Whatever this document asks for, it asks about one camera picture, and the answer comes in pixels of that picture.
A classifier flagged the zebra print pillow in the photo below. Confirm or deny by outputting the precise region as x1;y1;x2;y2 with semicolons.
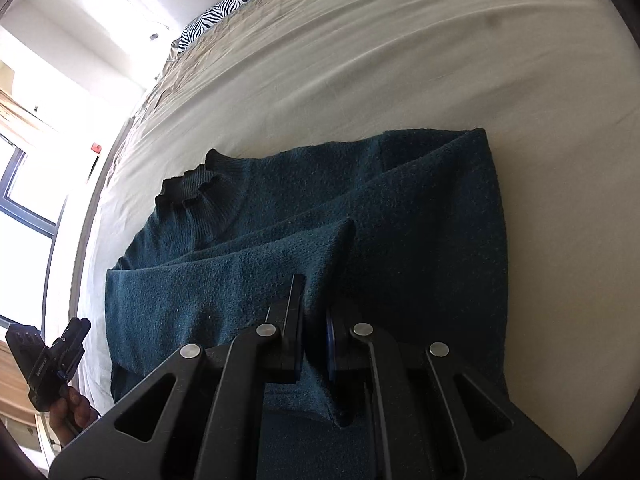
177;0;273;53

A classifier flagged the beige roman blind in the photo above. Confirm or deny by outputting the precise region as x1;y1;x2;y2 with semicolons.
0;90;56;151

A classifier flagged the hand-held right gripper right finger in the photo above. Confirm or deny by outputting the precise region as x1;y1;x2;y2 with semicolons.
325;305;578;480

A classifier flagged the dark framed window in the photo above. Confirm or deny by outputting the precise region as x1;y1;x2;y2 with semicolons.
0;135;71;321

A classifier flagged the beige pleated curtain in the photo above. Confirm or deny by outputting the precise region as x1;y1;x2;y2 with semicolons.
0;342;38;418

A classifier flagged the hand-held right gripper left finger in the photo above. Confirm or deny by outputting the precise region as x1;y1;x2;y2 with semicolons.
48;274;307;480

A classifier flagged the person's left hand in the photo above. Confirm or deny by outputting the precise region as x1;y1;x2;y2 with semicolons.
47;387;101;448

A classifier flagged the bed with beige sheet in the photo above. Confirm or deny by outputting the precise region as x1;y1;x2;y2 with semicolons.
65;0;640;480

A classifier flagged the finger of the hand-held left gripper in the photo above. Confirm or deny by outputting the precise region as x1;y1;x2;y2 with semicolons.
59;317;92;380

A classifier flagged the dark teal knit sweater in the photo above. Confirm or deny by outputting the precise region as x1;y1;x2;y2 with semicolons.
102;127;512;480

